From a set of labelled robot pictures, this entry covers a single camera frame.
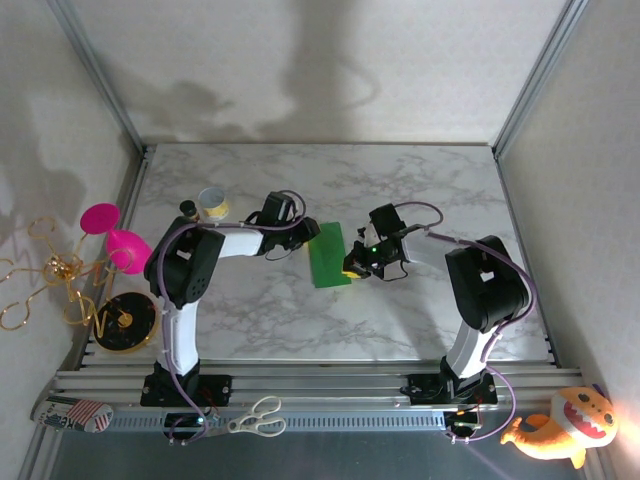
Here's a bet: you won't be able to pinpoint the black controller board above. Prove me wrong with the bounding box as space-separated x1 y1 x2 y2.
446 410 482 433
163 412 212 432

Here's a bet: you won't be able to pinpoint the flag print pouch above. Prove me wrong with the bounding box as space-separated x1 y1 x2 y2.
30 395 115 434

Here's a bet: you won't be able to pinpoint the gold wire ornament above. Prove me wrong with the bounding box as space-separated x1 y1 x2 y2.
0 216 135 341

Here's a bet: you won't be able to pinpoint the white handled scissors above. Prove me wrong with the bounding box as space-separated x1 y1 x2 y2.
207 395 288 440

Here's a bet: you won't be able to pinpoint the green paper sheet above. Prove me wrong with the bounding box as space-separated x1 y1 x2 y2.
307 221 353 290

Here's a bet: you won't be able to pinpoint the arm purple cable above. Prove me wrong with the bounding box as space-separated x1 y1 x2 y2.
397 200 539 446
157 188 307 447

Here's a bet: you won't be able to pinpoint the orange shark plush toy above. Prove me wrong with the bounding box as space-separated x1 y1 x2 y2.
499 383 619 470

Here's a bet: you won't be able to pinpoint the aluminium frame rail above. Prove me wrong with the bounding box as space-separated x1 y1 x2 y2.
52 362 584 414

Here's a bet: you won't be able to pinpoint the pink plastic goblet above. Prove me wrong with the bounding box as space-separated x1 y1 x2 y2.
80 202 154 275

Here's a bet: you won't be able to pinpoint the yellow label tin can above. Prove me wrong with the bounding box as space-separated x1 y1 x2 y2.
197 186 231 223

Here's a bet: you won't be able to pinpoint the aluminium side rail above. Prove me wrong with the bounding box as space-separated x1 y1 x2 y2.
74 144 154 371
494 154 562 366

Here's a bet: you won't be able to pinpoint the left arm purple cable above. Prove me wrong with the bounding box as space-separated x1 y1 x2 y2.
157 188 307 447

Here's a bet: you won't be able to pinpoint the black round gold-rimmed base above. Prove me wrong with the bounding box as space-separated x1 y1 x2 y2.
93 291 162 354

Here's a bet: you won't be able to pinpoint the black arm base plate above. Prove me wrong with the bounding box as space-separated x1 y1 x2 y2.
139 373 234 407
405 372 499 405

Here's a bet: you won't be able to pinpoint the aluminium frame post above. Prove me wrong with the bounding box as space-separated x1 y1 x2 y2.
47 0 151 156
492 0 586 159

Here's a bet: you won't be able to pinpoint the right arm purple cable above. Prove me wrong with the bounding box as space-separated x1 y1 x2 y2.
397 200 539 446

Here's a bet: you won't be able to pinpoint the grey perforated cable duct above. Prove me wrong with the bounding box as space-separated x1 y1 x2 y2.
107 410 446 434

